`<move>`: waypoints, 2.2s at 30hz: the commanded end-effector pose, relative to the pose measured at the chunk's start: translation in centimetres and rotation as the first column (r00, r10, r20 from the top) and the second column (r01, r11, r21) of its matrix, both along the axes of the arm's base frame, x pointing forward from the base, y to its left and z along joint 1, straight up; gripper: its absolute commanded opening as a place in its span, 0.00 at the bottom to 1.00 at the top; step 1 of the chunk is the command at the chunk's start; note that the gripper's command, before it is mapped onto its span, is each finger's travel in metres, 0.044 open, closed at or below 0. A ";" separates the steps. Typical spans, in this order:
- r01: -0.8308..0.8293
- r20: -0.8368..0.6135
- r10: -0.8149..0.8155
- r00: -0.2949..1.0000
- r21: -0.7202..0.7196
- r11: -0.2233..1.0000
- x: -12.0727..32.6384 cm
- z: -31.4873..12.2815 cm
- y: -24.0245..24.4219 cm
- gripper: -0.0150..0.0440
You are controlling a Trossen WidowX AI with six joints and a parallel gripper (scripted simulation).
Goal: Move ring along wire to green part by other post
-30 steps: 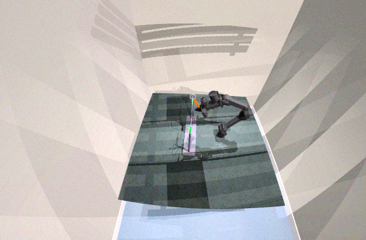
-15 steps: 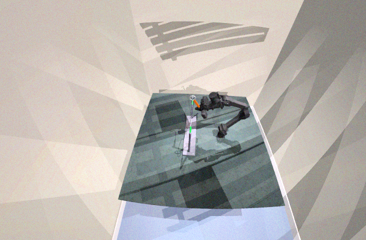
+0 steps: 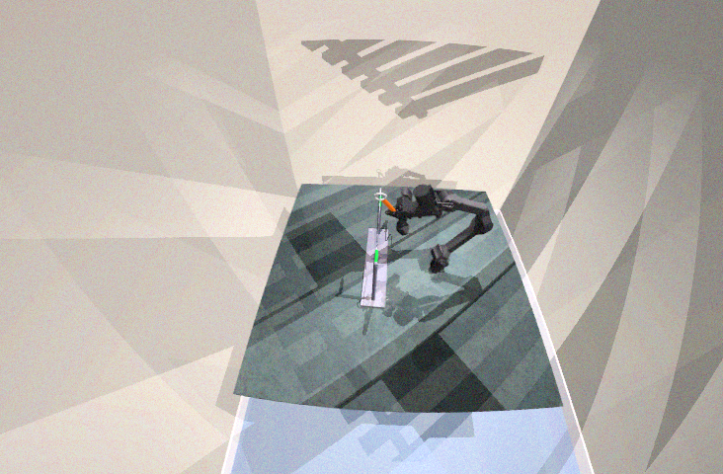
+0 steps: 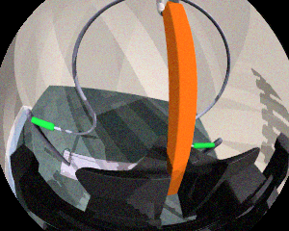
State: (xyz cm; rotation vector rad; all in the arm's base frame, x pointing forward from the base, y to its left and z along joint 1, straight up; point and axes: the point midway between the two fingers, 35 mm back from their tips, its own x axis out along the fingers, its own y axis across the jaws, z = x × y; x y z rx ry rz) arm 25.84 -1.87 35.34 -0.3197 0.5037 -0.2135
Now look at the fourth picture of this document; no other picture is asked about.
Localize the orange handle with grey loop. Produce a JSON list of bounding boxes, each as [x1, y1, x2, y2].
[[156, 0, 197, 195]]

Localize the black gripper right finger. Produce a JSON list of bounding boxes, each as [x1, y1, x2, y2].
[[178, 146, 260, 218]]

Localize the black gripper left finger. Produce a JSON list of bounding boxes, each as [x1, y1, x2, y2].
[[75, 136, 171, 218]]

